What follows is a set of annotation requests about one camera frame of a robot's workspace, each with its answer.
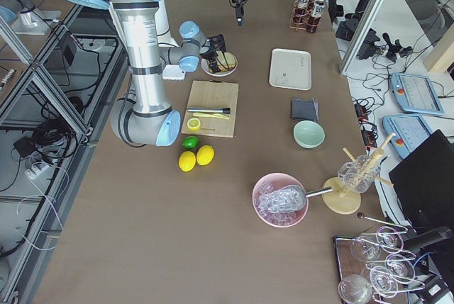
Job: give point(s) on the pink ice bowl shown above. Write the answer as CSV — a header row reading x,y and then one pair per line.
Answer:
x,y
272,182

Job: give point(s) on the bread slice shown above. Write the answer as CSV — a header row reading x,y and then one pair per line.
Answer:
x,y
226,61

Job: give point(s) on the blue teach pendant far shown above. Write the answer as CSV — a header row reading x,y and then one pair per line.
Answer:
x,y
415,94

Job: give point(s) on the blue teach pendant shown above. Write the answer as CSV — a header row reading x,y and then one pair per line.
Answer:
x,y
410,129
415,94

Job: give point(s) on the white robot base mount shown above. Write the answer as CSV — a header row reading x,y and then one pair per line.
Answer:
x,y
173,72

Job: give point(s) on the tea bottle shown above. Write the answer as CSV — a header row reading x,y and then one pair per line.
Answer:
x,y
315,16
300,12

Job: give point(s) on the yellow plastic knife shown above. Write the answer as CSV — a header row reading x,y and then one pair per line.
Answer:
x,y
211,115

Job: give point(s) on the white round plate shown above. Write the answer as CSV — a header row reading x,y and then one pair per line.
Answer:
x,y
205,67

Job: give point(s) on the yellow lemon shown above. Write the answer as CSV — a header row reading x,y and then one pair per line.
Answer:
x,y
205,155
187,161

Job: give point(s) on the cream rabbit tray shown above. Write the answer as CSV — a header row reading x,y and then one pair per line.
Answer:
x,y
290,69

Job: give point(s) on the aluminium frame post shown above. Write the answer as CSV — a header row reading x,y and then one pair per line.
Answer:
x,y
359,35

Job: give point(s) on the yellow lemon lower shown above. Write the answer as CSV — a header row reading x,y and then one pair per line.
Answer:
x,y
187,161

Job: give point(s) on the wooden mug tree stand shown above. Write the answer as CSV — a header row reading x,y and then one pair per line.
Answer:
x,y
342,199

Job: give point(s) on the wine glass rack tray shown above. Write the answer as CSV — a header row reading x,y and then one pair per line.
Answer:
x,y
375,267

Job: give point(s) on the green lime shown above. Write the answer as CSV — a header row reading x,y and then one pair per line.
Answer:
x,y
190,142

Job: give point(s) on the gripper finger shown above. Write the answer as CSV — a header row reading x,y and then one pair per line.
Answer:
x,y
239,15
213,66

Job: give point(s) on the tea bottle front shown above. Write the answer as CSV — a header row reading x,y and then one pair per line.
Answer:
x,y
315,16

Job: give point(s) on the glass pitcher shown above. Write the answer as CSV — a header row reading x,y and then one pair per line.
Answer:
x,y
359,175

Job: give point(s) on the half lemon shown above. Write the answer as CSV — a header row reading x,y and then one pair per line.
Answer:
x,y
193,124

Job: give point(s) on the yellow lemon upper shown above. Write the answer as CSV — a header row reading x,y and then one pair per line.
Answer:
x,y
205,155

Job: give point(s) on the copper wire bottle rack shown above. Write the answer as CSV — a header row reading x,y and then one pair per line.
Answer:
x,y
307,16

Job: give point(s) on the green bowl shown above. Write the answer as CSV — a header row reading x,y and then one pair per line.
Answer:
x,y
308,134

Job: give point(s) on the blue teach pendant near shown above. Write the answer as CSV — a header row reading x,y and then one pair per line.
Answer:
x,y
410,129

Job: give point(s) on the steel ice scoop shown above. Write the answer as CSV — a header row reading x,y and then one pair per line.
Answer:
x,y
288,199

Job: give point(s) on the bamboo cutting board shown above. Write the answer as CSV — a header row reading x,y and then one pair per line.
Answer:
x,y
212,94

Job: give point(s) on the tea bottle right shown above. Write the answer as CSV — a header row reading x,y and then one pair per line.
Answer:
x,y
300,12

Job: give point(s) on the black laptop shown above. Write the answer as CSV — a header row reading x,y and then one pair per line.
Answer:
x,y
423,182

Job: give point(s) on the grey folded cloth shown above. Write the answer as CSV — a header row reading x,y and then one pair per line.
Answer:
x,y
304,109

